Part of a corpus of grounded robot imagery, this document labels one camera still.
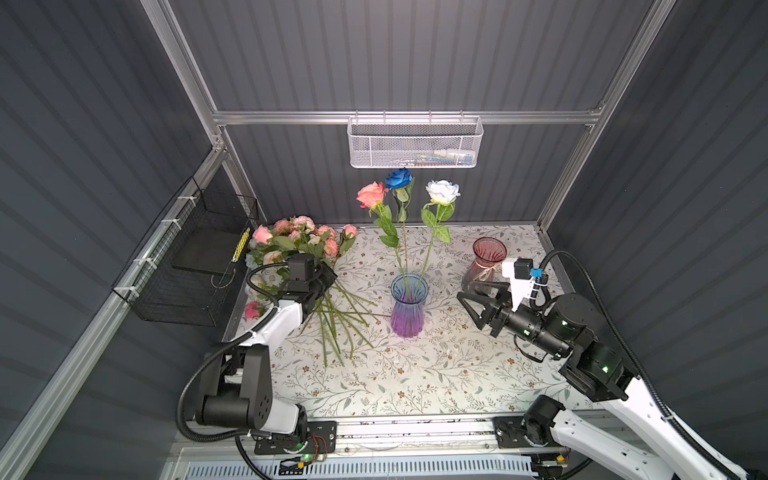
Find white rose stem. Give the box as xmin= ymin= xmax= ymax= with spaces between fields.
xmin=419 ymin=180 xmax=460 ymax=277

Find black wire mesh basket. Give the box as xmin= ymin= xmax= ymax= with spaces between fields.
xmin=113 ymin=179 xmax=261 ymax=327

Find red glass vase with ribbon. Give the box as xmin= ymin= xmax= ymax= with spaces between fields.
xmin=461 ymin=237 xmax=507 ymax=290

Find floral table cloth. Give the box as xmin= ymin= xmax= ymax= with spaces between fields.
xmin=270 ymin=225 xmax=590 ymax=417

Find bunch of artificial flowers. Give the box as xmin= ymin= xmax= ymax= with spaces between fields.
xmin=243 ymin=216 xmax=381 ymax=365

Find pink red rose stem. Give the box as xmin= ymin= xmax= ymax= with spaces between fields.
xmin=356 ymin=182 xmax=407 ymax=275

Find blue purple glass vase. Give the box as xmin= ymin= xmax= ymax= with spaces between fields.
xmin=390 ymin=273 xmax=429 ymax=338

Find blue rose stem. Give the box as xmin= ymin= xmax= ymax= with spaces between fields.
xmin=385 ymin=168 xmax=414 ymax=275

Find white wire mesh basket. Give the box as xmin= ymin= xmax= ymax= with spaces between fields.
xmin=346 ymin=114 xmax=484 ymax=169

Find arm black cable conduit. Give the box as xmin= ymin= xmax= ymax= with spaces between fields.
xmin=175 ymin=262 xmax=295 ymax=480
xmin=536 ymin=250 xmax=751 ymax=480

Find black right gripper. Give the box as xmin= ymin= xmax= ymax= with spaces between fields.
xmin=456 ymin=277 xmax=566 ymax=361

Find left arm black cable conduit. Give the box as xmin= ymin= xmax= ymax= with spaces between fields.
xmin=175 ymin=262 xmax=295 ymax=480

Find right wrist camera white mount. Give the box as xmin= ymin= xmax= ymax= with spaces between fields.
xmin=501 ymin=257 xmax=546 ymax=311

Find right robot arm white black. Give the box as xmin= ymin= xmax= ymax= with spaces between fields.
xmin=457 ymin=282 xmax=766 ymax=479

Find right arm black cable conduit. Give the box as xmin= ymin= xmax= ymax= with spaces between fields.
xmin=536 ymin=250 xmax=751 ymax=480

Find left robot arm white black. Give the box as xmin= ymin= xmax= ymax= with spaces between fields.
xmin=176 ymin=253 xmax=337 ymax=450

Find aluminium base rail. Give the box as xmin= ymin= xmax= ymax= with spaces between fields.
xmin=158 ymin=410 xmax=637 ymax=480

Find items in white basket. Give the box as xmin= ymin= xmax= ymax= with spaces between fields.
xmin=399 ymin=149 xmax=476 ymax=168

